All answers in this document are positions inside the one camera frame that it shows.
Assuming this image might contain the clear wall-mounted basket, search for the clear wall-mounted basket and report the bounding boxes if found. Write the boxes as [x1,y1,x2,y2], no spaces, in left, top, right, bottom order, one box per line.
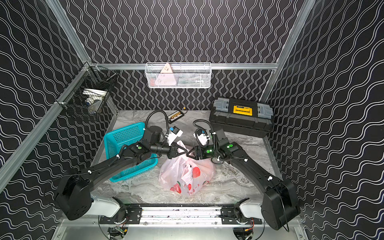
[145,62,212,89]

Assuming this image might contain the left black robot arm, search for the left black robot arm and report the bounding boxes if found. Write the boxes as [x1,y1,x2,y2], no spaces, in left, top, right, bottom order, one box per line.
[53,126,188,221]

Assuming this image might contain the pink triangular card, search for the pink triangular card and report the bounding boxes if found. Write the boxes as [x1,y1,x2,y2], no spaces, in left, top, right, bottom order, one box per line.
[155,63,177,87]

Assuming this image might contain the black wire mesh basket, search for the black wire mesh basket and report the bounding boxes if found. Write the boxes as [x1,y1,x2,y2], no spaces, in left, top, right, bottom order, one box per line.
[56,64,118,122]

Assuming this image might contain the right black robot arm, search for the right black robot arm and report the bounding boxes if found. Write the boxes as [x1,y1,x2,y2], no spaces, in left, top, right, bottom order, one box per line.
[187,130,300,230]

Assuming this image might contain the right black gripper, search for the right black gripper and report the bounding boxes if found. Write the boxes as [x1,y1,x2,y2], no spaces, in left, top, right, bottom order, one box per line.
[186,144,220,161]

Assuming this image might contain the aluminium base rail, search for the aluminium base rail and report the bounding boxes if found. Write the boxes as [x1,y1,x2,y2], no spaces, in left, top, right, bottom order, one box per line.
[59,205,304,229]

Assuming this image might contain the pink strawberry plastic bag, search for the pink strawberry plastic bag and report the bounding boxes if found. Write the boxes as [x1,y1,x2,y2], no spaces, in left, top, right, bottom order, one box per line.
[159,154,216,197]

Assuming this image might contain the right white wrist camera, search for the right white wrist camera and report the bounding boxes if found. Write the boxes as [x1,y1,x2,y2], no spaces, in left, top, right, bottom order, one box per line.
[194,129,210,147]

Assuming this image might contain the black yellow toolbox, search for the black yellow toolbox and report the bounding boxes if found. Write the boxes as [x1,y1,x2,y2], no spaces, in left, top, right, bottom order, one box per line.
[209,98,274,138]

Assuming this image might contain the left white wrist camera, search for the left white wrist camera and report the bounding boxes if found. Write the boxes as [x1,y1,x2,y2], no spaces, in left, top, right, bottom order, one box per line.
[167,126,184,146]

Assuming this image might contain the teal plastic basket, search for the teal plastic basket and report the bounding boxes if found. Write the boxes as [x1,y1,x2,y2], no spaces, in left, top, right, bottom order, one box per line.
[103,122,159,183]

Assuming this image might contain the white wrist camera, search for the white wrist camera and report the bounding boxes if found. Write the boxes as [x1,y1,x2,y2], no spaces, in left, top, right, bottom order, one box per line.
[194,129,210,147]
[167,126,184,146]

